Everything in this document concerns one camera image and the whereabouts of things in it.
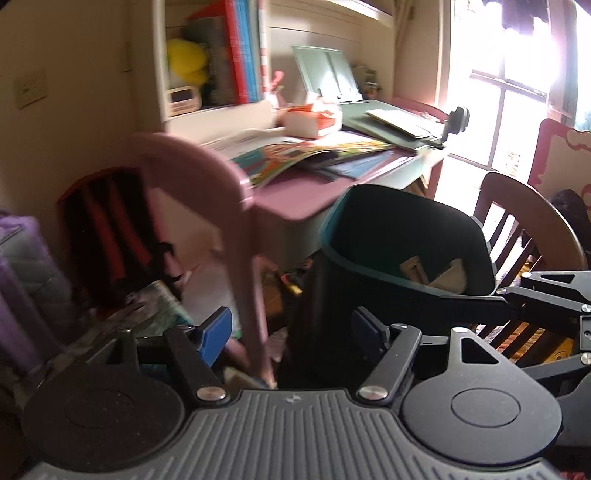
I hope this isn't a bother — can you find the red black backpack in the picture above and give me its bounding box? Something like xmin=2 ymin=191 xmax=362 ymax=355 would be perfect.
xmin=56 ymin=166 xmax=182 ymax=310

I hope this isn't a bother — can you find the pink white board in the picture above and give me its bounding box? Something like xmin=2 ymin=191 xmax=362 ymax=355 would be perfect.
xmin=528 ymin=118 xmax=591 ymax=212

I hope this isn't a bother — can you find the colourful open picture book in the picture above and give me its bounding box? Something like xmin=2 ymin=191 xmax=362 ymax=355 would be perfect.
xmin=231 ymin=139 xmax=394 ymax=187

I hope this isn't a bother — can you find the orange white tissue pack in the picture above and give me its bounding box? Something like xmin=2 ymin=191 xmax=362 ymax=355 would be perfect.
xmin=280 ymin=102 xmax=342 ymax=140

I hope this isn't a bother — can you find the green book stand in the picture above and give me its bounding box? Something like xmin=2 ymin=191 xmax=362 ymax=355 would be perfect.
xmin=293 ymin=45 xmax=445 ymax=153

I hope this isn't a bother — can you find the dark wooden chair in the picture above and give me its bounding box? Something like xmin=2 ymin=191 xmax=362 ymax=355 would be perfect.
xmin=474 ymin=172 xmax=588 ymax=367

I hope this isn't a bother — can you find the white digital timer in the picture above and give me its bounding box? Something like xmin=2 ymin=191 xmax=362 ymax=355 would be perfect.
xmin=166 ymin=86 xmax=202 ymax=117

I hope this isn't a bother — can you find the black desk clamp knob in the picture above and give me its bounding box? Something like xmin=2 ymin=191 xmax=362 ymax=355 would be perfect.
xmin=441 ymin=107 xmax=470 ymax=143

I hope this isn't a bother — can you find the purple grey backpack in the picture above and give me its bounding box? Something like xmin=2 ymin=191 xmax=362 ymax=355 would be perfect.
xmin=1 ymin=211 xmax=79 ymax=377

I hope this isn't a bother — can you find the yellow plush toy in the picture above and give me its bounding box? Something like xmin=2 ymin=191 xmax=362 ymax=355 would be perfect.
xmin=166 ymin=38 xmax=208 ymax=89

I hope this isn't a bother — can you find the row of books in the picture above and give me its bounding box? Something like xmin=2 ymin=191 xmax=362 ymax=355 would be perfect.
xmin=181 ymin=1 xmax=267 ymax=107

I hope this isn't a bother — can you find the wall switch plate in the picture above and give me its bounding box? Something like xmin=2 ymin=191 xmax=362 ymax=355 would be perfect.
xmin=13 ymin=69 xmax=48 ymax=109

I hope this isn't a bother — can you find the blue folder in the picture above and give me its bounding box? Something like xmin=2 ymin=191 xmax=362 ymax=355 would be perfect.
xmin=317 ymin=150 xmax=415 ymax=181

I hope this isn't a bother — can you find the teal zigzag quilt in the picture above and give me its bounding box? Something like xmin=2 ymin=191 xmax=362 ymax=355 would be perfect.
xmin=91 ymin=279 xmax=242 ymax=351

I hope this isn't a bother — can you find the pink study desk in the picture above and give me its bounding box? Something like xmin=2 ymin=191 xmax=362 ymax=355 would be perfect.
xmin=124 ymin=96 xmax=454 ymax=387

